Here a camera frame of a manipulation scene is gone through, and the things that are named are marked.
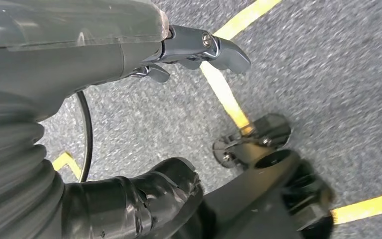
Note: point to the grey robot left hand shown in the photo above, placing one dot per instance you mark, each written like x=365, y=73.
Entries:
x=62, y=62

